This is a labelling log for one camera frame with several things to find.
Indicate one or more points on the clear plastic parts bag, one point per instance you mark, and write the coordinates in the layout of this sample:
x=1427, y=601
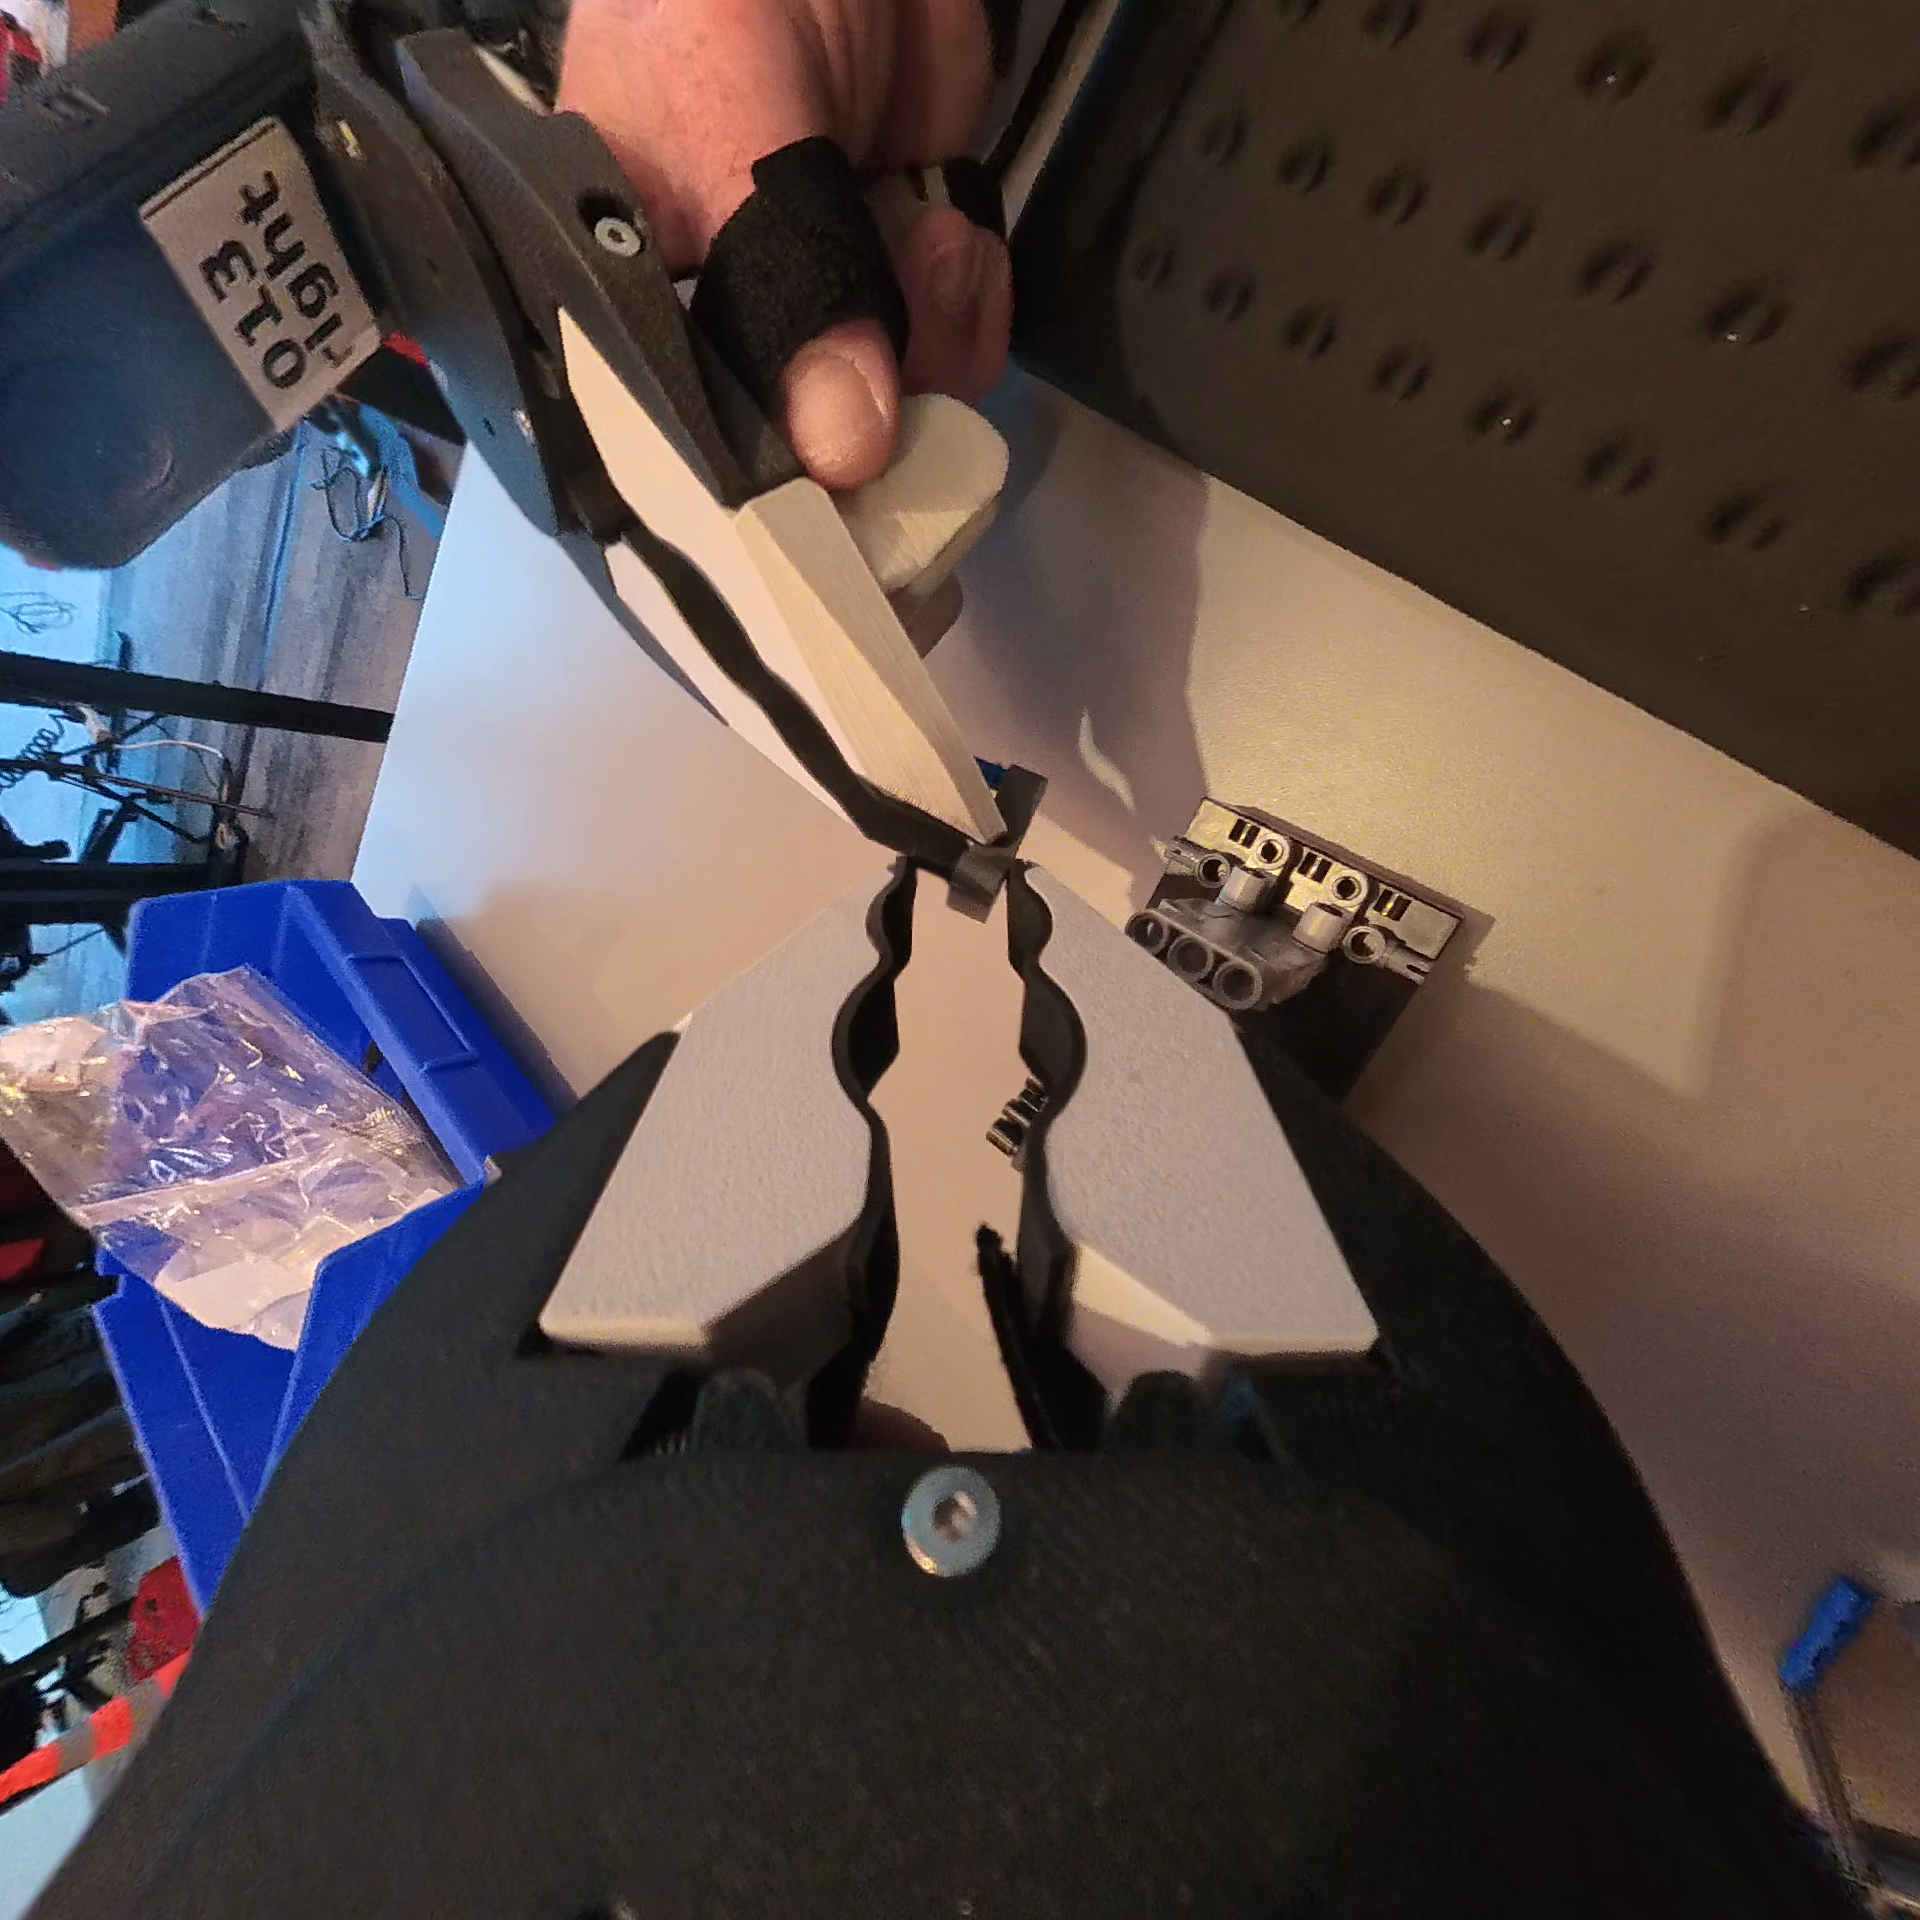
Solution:
x=226, y=1112

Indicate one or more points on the blue storage bin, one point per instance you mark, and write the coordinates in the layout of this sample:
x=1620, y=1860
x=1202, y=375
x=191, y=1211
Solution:
x=193, y=1427

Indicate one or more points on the pile of building pieces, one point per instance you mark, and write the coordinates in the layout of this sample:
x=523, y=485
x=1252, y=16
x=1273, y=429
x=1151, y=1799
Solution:
x=1825, y=1628

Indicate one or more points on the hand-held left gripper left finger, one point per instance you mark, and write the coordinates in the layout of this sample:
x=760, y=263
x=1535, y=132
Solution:
x=706, y=1186

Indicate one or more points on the person's right hand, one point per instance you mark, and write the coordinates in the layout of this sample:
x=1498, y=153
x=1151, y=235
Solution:
x=722, y=77

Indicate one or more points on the grey beam piece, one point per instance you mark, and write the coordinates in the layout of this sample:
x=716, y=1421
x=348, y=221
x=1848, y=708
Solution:
x=980, y=877

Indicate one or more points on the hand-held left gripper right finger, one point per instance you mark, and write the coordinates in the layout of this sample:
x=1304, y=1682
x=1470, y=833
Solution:
x=1202, y=1186

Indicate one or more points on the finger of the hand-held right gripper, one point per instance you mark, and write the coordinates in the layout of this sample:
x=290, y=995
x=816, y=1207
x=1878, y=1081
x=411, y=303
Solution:
x=660, y=617
x=840, y=646

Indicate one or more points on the grey beam and connector assembly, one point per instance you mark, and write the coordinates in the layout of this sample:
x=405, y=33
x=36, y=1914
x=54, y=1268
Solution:
x=1217, y=919

